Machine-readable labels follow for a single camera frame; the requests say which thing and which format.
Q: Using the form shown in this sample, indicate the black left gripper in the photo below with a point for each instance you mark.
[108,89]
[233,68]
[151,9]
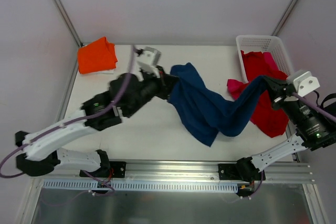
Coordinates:
[163,85]

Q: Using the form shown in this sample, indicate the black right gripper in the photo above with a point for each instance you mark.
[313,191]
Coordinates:
[277,91]

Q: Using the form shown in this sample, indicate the navy blue printed t-shirt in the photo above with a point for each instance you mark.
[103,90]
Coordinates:
[205,113]

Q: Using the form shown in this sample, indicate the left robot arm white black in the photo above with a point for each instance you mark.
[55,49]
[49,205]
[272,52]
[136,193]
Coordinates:
[44,152]

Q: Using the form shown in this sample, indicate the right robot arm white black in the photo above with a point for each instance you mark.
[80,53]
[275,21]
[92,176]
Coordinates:
[315,127]

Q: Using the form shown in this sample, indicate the red t-shirt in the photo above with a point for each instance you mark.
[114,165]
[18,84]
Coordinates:
[271,122]

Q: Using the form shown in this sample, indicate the white plastic basket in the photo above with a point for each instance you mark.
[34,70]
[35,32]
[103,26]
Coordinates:
[264,43]

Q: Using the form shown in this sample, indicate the folded orange t-shirt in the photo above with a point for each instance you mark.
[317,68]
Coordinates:
[96,57]

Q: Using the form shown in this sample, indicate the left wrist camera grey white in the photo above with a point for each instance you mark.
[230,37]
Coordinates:
[148,59]

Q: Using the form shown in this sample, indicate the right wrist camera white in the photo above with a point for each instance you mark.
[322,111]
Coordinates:
[303,82]

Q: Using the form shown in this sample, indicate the aluminium mounting rail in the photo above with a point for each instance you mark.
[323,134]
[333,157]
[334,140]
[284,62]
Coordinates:
[192,171]

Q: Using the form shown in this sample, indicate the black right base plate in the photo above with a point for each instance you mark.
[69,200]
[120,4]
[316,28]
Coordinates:
[244,172]

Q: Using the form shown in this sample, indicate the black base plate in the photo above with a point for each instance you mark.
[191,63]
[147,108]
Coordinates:
[244,172]
[111,169]

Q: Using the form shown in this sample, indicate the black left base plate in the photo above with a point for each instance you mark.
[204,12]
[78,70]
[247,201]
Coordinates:
[111,169]

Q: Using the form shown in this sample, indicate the right aluminium frame post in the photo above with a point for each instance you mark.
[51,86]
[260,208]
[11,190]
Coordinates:
[285,17]

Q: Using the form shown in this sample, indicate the aluminium frame post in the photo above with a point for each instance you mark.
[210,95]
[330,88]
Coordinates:
[66,19]
[285,17]

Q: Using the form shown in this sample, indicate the left aluminium frame post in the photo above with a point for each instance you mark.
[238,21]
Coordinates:
[66,19]

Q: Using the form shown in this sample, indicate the white slotted cable duct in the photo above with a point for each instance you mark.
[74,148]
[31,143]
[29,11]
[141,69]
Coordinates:
[119,185]

